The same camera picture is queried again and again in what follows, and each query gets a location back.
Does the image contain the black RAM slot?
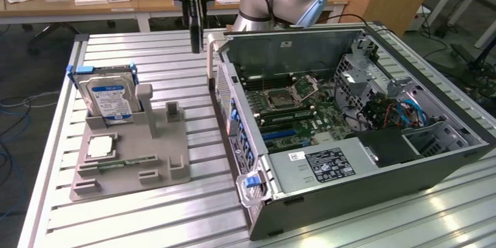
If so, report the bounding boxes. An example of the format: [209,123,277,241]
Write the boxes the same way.
[241,74,291,83]
[239,71,289,80]
[242,78,293,87]
[245,81,295,91]

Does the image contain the metal socket cover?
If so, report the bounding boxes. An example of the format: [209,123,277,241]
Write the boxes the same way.
[290,75,322,98]

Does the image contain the CPU socket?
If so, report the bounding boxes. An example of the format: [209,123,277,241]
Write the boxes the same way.
[265,87,299,113]

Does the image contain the perforated metal drive cage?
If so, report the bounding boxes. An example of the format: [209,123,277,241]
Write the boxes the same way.
[335,53,390,109]

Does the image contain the green module with black chips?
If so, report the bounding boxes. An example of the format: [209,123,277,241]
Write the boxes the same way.
[259,110,317,126]

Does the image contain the green motherboard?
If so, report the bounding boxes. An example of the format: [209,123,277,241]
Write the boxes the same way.
[233,70,350,156]

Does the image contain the blue expansion slot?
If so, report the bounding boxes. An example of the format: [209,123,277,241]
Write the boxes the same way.
[262,128,299,142]

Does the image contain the grey plastic parts rack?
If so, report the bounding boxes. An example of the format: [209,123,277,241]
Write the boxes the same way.
[69,84,193,202]

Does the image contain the silver CPU chip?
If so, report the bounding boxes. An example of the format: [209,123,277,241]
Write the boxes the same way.
[87,137,115,157]

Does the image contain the silver chipset heatsink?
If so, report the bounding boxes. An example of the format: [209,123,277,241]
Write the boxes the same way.
[313,133,335,146]

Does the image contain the green RAM stick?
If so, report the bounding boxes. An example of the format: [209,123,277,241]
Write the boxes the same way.
[98,157,158,170]

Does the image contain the grey power supply unit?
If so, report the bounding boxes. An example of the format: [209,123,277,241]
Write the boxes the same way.
[267,137,379,201]

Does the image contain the blue release latch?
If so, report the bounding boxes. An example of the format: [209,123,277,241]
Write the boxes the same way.
[242,175,261,194]

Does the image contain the black plastic shroud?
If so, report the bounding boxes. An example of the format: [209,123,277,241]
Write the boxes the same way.
[355,130,425,168]

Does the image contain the grey metal disk bay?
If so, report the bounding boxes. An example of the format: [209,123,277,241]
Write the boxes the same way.
[402,118,471,159]

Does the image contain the open black PC case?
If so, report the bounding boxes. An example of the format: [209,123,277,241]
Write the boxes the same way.
[207,21,496,242]

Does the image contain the black cable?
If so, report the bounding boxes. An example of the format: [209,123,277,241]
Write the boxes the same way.
[329,12,394,33]

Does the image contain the hard disk with blue bracket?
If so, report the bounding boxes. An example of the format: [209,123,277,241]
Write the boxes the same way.
[69,62,139,128]

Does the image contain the white floor cable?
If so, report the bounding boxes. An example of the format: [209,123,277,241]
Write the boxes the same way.
[0,90,61,109]

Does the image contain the red wire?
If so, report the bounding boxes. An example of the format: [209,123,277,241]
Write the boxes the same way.
[382,101,407,129]

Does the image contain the blue wire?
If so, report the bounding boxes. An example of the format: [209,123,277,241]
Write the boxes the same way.
[402,99,429,128]

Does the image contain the blue floor cable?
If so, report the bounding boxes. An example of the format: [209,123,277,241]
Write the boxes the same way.
[0,108,26,218]

